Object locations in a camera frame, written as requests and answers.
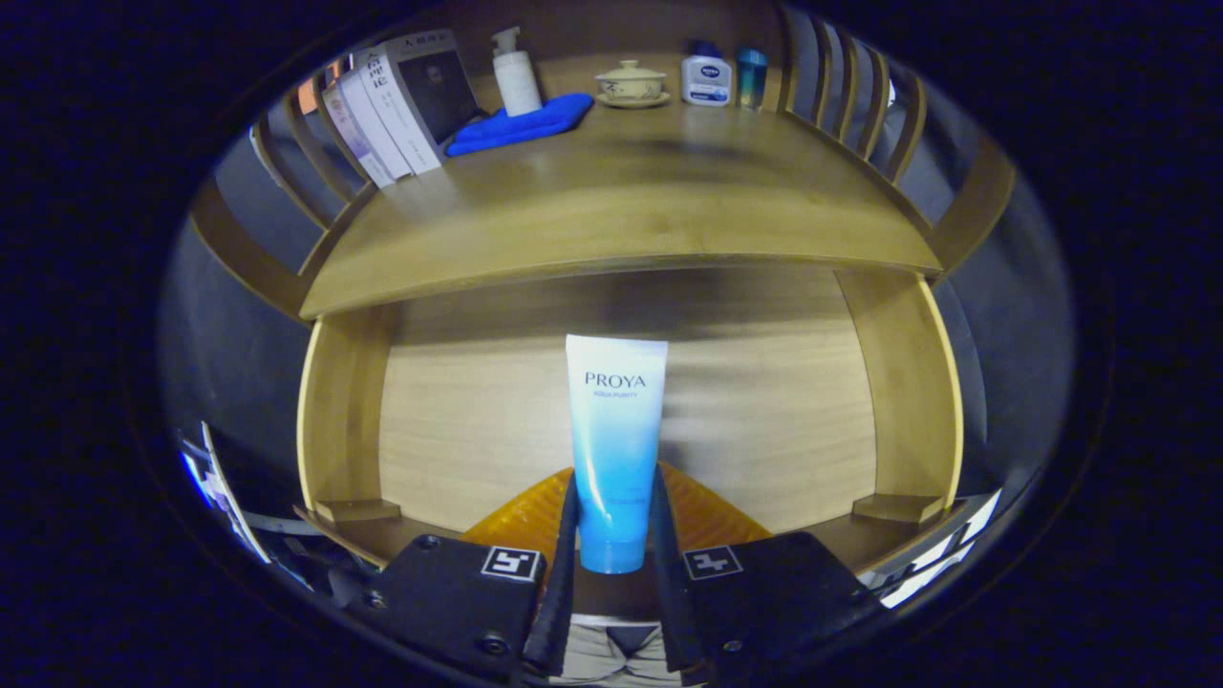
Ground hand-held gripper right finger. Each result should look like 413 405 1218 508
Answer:
650 464 888 687

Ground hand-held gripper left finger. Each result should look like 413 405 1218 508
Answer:
328 466 584 684

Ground blue white cosmetic tube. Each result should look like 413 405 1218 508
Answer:
565 333 669 575

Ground brown wooden drawer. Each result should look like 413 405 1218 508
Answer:
296 263 966 574

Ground wooden countertop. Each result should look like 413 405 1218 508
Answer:
298 91 942 321

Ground person's grey trousers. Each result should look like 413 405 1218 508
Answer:
549 616 684 688

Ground black backdrop cloth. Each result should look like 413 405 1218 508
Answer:
162 57 1076 498

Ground folded blue cloth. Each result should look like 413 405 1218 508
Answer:
445 92 595 158

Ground purple white book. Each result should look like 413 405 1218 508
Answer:
322 81 395 189

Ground plain white book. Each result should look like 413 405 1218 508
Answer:
339 57 417 181

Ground white pump bottle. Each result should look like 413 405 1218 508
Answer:
491 26 544 118

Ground beige lidded ceramic cup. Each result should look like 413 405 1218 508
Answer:
594 60 671 109

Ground white book with dark cover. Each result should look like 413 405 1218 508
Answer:
368 29 481 176

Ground white lotion bottle blue cap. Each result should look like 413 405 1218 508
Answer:
681 40 734 107

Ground teal slim bottle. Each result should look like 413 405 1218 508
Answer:
736 48 769 113

